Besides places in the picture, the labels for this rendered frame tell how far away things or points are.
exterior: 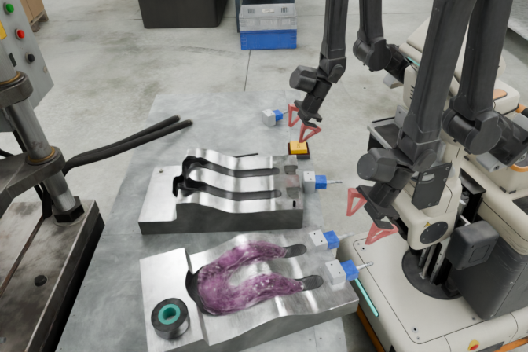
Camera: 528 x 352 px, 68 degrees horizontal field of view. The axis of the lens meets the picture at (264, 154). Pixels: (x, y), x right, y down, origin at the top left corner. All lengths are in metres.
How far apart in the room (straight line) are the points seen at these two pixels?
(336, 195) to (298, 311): 1.59
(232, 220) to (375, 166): 0.53
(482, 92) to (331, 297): 0.58
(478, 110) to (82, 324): 1.06
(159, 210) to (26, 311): 0.43
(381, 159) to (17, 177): 0.97
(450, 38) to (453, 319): 1.25
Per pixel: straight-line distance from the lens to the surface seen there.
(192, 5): 5.06
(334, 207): 2.45
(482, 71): 0.88
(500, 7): 0.83
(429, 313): 1.79
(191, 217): 1.22
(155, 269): 1.07
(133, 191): 1.47
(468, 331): 1.80
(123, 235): 1.33
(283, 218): 1.21
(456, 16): 0.77
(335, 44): 1.17
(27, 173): 1.30
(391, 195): 0.94
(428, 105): 0.83
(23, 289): 1.35
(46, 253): 1.41
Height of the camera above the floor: 1.74
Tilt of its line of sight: 38 degrees down
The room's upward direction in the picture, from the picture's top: 2 degrees counter-clockwise
